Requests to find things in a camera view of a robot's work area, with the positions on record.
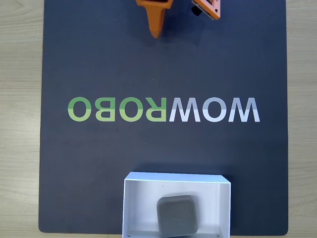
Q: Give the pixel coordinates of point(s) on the white cardboard box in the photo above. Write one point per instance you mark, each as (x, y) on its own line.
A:
(138, 203)

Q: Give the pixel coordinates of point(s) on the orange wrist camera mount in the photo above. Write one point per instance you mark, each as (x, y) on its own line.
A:
(213, 12)

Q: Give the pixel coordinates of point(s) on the grey square usb case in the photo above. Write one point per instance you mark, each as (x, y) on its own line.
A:
(177, 215)

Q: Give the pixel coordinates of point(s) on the dark mat with WOWROBO print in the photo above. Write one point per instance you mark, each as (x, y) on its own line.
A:
(198, 148)

